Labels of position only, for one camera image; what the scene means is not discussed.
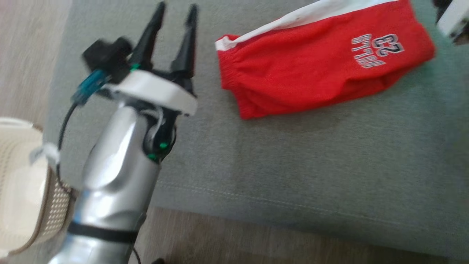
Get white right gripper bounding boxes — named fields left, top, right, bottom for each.
left=436, top=0, right=469, bottom=38

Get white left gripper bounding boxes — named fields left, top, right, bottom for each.
left=104, top=1, right=200, bottom=117

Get red shorts with white stripe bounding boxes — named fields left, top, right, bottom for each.
left=214, top=0, right=436, bottom=120

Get grey fabric sofa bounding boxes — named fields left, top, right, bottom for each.
left=42, top=0, right=469, bottom=263

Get cream perforated laundry basket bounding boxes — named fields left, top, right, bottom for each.
left=0, top=117, right=76, bottom=259

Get black cable with blue plug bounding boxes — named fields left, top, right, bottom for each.
left=55, top=69, right=110, bottom=198

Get white cable label tag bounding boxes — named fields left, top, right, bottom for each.
left=29, top=142, right=61, bottom=166

